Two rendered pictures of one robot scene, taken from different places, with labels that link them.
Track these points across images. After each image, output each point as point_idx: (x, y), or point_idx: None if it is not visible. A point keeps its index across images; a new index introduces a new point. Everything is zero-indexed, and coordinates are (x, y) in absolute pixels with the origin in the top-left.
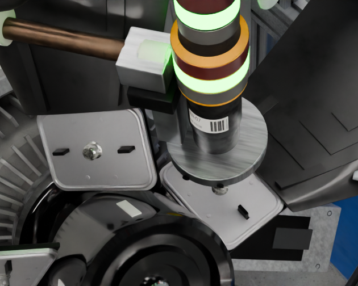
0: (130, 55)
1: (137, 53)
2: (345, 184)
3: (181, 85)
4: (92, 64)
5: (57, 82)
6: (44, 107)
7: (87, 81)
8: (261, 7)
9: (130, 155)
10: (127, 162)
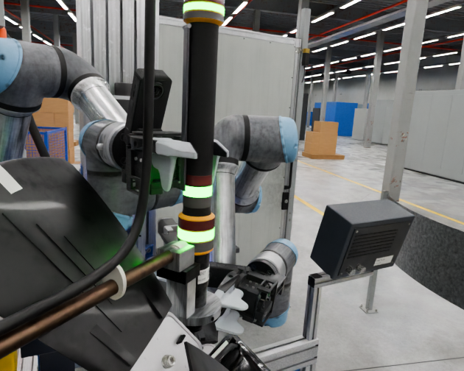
0: (177, 249)
1: (177, 248)
2: (209, 324)
3: (202, 246)
4: (138, 303)
5: (127, 334)
6: (132, 357)
7: (141, 317)
8: (213, 182)
9: (183, 342)
10: (184, 349)
